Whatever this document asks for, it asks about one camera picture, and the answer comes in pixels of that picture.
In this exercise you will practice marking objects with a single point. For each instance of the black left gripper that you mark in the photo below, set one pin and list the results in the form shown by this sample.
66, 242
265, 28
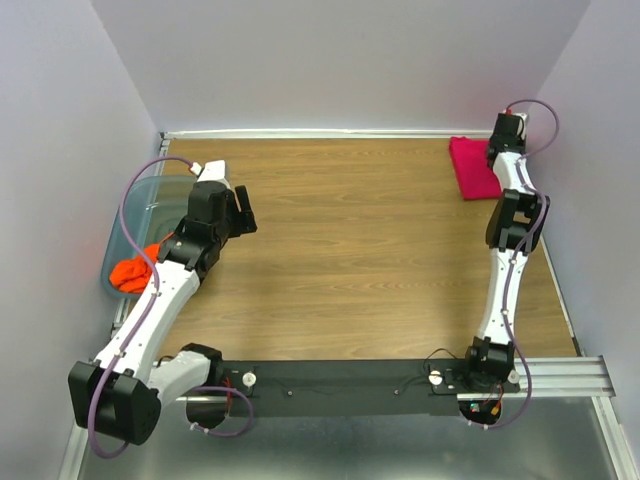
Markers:
245, 219

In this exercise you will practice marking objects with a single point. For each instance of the pink t-shirt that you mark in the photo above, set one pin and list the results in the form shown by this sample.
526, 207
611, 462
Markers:
475, 179

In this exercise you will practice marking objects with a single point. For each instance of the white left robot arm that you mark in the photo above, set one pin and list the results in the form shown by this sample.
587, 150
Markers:
121, 392

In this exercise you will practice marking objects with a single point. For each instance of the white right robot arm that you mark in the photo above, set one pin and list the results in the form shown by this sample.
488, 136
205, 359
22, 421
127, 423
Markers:
512, 234

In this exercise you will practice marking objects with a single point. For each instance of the clear plastic bin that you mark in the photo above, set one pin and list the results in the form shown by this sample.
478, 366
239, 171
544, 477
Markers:
153, 209

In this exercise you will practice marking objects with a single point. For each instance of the orange t-shirt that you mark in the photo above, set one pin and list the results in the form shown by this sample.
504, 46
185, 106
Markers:
131, 276

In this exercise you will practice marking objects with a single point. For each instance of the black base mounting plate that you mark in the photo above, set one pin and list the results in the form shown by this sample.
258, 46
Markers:
435, 386

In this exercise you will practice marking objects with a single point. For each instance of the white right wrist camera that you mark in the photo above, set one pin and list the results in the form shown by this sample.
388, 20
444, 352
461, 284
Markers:
517, 123

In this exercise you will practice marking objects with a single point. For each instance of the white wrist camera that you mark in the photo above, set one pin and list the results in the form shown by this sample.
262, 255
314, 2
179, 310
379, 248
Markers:
517, 123
216, 171

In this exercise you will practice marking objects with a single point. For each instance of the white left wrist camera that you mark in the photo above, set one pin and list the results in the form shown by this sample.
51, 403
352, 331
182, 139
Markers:
216, 171

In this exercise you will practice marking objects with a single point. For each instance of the aluminium front frame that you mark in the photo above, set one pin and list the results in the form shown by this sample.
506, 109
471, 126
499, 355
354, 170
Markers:
402, 419

